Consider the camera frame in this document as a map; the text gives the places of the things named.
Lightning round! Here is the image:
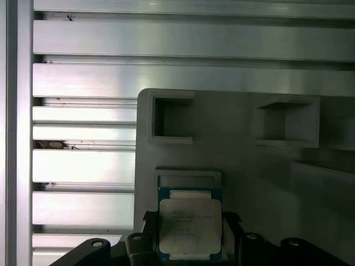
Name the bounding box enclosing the silver CPU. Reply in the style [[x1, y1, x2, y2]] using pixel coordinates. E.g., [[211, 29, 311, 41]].
[[156, 187, 224, 263]]

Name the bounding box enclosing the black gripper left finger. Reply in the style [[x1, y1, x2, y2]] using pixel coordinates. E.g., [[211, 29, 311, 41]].
[[51, 210, 159, 266]]

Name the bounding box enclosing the grey parts rack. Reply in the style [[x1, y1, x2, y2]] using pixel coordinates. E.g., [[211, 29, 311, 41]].
[[133, 88, 355, 266]]

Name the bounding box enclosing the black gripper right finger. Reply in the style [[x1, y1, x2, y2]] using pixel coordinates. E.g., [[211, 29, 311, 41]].
[[222, 211, 347, 266]]

